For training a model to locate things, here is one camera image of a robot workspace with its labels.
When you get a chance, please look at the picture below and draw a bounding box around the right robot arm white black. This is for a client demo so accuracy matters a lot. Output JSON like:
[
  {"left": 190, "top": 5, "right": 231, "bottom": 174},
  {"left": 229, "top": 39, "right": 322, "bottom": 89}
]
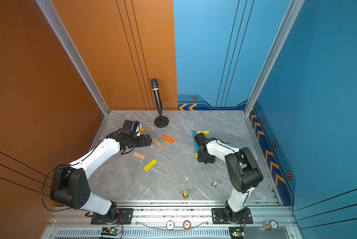
[{"left": 195, "top": 134, "right": 264, "bottom": 224}]

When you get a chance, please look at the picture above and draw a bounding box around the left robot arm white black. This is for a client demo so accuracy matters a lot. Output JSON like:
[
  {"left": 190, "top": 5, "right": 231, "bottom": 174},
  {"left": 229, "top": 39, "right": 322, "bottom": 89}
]
[{"left": 50, "top": 132, "right": 152, "bottom": 224}]

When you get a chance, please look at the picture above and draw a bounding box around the tan block upper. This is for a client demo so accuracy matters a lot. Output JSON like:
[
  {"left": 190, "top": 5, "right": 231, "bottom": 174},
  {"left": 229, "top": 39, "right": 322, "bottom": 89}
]
[{"left": 152, "top": 138, "right": 162, "bottom": 147}]

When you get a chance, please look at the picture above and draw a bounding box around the tan block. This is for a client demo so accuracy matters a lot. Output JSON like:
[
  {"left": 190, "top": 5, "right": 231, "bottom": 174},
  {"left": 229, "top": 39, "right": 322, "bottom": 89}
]
[
  {"left": 132, "top": 152, "right": 146, "bottom": 160},
  {"left": 152, "top": 138, "right": 162, "bottom": 147}
]

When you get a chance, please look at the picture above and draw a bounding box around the tan block lower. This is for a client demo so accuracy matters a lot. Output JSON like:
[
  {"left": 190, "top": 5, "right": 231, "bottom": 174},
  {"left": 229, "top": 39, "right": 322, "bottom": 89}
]
[{"left": 132, "top": 152, "right": 146, "bottom": 160}]

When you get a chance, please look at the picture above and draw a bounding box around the orange block centre upper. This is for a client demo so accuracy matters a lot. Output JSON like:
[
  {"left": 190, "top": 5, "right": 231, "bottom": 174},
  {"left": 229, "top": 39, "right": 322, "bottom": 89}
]
[{"left": 161, "top": 135, "right": 175, "bottom": 143}]

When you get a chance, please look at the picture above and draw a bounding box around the yellow block diagonal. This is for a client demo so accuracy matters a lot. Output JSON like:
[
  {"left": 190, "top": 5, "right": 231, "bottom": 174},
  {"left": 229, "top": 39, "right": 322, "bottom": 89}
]
[{"left": 144, "top": 159, "right": 158, "bottom": 172}]

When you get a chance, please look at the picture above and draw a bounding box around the black microphone on stand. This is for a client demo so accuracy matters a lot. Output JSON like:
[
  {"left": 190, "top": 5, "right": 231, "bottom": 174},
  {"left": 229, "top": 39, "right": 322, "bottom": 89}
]
[{"left": 151, "top": 79, "right": 169, "bottom": 128}]

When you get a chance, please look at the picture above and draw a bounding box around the silver cylinder weight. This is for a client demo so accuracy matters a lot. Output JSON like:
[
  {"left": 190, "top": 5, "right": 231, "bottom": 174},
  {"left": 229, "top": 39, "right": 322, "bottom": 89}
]
[{"left": 211, "top": 181, "right": 218, "bottom": 189}]

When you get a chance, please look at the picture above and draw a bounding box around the brass cylinder weight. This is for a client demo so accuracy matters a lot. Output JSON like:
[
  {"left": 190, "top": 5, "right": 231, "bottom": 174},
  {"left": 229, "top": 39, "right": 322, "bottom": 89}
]
[{"left": 182, "top": 190, "right": 188, "bottom": 199}]

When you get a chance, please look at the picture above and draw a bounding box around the copper round disc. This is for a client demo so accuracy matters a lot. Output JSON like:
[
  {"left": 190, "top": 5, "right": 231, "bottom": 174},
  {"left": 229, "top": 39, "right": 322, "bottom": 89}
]
[{"left": 183, "top": 220, "right": 191, "bottom": 230}]

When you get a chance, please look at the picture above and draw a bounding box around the white round disc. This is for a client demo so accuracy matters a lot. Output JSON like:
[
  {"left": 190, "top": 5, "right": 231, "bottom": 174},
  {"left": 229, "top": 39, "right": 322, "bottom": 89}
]
[{"left": 166, "top": 220, "right": 175, "bottom": 230}]

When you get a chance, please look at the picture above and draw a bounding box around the right green circuit board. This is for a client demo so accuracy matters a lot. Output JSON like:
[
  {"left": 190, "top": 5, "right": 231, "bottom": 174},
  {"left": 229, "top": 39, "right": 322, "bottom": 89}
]
[{"left": 228, "top": 227, "right": 245, "bottom": 239}]

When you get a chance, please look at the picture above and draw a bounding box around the green circuit board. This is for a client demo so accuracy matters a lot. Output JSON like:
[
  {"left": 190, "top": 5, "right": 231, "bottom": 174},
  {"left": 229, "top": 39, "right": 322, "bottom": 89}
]
[
  {"left": 100, "top": 227, "right": 122, "bottom": 238},
  {"left": 228, "top": 227, "right": 245, "bottom": 239}
]

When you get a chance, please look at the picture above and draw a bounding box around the left green circuit board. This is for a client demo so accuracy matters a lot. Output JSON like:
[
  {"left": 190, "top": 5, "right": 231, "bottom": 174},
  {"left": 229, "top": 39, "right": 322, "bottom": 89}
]
[{"left": 100, "top": 227, "right": 122, "bottom": 238}]

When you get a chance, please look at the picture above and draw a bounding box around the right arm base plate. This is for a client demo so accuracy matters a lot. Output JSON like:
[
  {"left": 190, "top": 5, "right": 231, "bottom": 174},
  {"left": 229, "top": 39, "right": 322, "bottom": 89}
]
[{"left": 211, "top": 207, "right": 253, "bottom": 225}]

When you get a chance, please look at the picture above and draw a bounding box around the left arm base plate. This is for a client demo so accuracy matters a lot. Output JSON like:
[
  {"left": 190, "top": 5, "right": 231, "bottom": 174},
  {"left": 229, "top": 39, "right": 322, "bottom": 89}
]
[{"left": 90, "top": 208, "right": 134, "bottom": 226}]

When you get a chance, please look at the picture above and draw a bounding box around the aluminium front rail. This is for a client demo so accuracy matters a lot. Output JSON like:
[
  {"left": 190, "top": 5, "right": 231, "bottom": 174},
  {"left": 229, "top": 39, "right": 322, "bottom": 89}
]
[{"left": 47, "top": 200, "right": 297, "bottom": 228}]

